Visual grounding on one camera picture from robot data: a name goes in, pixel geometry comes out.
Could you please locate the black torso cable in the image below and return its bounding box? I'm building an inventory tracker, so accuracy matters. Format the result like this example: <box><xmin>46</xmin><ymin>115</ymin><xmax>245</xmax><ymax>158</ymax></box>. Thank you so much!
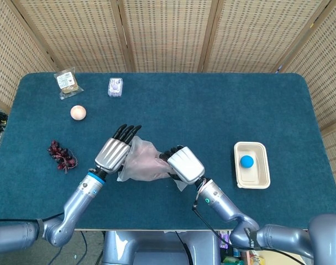
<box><xmin>175</xmin><ymin>231</ymin><xmax>194</xmax><ymax>265</ymax></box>

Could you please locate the blue ball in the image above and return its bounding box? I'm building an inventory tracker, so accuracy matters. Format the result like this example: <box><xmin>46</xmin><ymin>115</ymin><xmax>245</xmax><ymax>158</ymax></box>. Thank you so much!
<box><xmin>240</xmin><ymin>155</ymin><xmax>255</xmax><ymax>169</ymax></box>

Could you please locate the snack in clear wrapper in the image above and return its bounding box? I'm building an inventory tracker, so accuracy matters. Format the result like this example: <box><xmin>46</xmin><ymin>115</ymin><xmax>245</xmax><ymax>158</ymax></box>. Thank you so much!
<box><xmin>53</xmin><ymin>70</ymin><xmax>84</xmax><ymax>100</ymax></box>

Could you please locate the purple printed package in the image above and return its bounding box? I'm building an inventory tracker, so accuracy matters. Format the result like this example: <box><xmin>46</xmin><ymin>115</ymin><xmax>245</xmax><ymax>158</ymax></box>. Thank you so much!
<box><xmin>219</xmin><ymin>231</ymin><xmax>230</xmax><ymax>249</ymax></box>

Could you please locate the dark red grape bunch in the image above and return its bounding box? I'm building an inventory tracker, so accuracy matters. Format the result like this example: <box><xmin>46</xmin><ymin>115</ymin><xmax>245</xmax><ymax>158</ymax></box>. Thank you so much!
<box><xmin>47</xmin><ymin>140</ymin><xmax>79</xmax><ymax>174</ymax></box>

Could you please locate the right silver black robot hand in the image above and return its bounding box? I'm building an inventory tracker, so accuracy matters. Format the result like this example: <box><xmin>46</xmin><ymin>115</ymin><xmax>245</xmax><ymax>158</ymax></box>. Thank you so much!
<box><xmin>159</xmin><ymin>146</ymin><xmax>206</xmax><ymax>185</ymax></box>

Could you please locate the beige rectangular food container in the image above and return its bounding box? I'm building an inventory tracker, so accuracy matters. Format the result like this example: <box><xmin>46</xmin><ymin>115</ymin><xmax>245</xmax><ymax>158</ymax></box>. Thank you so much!
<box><xmin>233</xmin><ymin>141</ymin><xmax>271</xmax><ymax>189</ymax></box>

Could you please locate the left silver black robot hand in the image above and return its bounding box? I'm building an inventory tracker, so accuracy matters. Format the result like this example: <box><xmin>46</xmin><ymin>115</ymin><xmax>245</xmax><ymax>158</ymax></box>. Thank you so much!
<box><xmin>94</xmin><ymin>124</ymin><xmax>143</xmax><ymax>174</ymax></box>

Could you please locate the small purple tissue packet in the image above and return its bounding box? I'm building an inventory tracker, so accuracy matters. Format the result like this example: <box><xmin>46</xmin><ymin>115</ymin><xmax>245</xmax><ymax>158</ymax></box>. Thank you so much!
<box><xmin>107</xmin><ymin>77</ymin><xmax>124</xmax><ymax>98</ymax></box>

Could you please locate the transparent plastic zip bag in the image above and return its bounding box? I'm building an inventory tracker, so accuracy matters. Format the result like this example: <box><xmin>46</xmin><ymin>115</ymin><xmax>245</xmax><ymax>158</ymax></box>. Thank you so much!
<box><xmin>117</xmin><ymin>135</ymin><xmax>188</xmax><ymax>192</ymax></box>

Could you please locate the grey robot torso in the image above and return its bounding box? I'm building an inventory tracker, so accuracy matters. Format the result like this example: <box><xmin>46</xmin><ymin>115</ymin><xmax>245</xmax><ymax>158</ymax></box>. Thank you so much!
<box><xmin>101</xmin><ymin>230</ymin><xmax>221</xmax><ymax>265</ymax></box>

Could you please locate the woven bamboo screen panel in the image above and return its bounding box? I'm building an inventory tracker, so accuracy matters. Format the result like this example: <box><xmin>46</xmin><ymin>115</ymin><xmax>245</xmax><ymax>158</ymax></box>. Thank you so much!
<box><xmin>278</xmin><ymin>0</ymin><xmax>336</xmax><ymax>194</ymax></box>
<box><xmin>0</xmin><ymin>0</ymin><xmax>59</xmax><ymax>113</ymax></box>
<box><xmin>198</xmin><ymin>0</ymin><xmax>332</xmax><ymax>74</ymax></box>
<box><xmin>12</xmin><ymin>0</ymin><xmax>135</xmax><ymax>73</ymax></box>
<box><xmin>117</xmin><ymin>0</ymin><xmax>220</xmax><ymax>73</ymax></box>

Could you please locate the peach coloured round fruit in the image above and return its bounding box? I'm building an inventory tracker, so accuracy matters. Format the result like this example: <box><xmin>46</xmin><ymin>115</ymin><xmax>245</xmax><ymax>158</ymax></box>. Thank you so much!
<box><xmin>70</xmin><ymin>104</ymin><xmax>87</xmax><ymax>121</ymax></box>

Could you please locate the blue felt table mat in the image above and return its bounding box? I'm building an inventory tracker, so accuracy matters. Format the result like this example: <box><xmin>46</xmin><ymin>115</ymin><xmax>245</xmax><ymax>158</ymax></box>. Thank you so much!
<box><xmin>0</xmin><ymin>72</ymin><xmax>336</xmax><ymax>231</ymax></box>

